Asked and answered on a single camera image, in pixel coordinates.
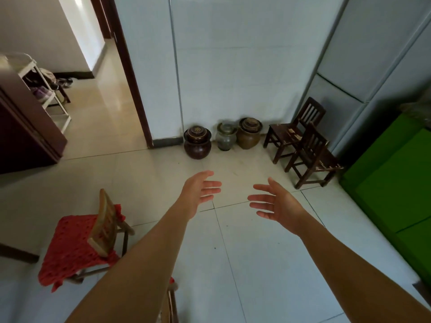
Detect dark shoes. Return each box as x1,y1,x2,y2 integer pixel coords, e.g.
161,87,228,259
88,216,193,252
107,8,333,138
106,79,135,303
51,77,74,90

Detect green cabinet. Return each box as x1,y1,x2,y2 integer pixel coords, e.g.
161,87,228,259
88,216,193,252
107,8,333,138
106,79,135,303
339,112,431,287

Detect light wooden chair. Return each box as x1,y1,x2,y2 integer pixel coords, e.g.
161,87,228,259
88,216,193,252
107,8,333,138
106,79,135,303
66,188,135,285

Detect light brown ceramic jar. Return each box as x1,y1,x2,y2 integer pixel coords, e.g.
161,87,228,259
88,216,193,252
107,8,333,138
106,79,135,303
236,117,263,150

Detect person's right forearm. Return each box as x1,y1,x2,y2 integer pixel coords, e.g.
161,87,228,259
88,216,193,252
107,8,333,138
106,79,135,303
298,212,431,323

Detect dark wooden furniture base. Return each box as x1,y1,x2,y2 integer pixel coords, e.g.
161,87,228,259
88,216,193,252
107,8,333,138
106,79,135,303
0,243,40,265

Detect dark brown wooden cabinet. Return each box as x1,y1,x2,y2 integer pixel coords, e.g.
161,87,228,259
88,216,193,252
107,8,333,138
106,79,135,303
0,54,68,175

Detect white shoe rack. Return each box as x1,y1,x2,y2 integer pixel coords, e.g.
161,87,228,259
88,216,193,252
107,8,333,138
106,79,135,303
6,52,72,134

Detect purple shoe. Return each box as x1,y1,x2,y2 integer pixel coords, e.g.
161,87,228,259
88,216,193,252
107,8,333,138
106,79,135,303
32,87,55,103

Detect red crochet seat cushion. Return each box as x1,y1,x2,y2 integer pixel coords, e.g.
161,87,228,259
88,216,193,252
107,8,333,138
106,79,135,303
38,204,126,293

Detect wooden chair with red cushion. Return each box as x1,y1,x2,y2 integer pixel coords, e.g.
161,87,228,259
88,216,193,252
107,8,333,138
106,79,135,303
161,277,179,323

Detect dark brown ceramic jar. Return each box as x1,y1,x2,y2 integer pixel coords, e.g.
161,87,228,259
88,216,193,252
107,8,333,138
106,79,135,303
183,124,213,160

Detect grey refrigerator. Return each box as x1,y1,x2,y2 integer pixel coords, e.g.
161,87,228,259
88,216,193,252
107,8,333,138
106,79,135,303
296,0,431,159

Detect person's left forearm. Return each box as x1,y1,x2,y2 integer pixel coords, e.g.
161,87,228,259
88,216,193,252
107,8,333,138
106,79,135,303
66,198,194,323

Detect small dark wooden chair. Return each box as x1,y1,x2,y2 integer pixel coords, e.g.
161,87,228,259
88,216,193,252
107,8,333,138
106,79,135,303
263,97,327,165
284,122,345,190

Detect dark brown door frame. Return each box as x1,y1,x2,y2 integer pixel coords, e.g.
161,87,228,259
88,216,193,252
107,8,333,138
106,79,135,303
90,0,154,149

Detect person's left hand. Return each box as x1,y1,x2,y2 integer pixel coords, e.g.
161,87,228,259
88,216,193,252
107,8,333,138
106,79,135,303
179,170,222,220

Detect clear glass jar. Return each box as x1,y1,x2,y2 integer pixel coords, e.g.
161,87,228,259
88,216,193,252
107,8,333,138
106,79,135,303
215,122,238,151

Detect person's right hand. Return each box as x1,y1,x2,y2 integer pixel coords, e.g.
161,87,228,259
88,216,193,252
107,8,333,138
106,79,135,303
247,178,309,237

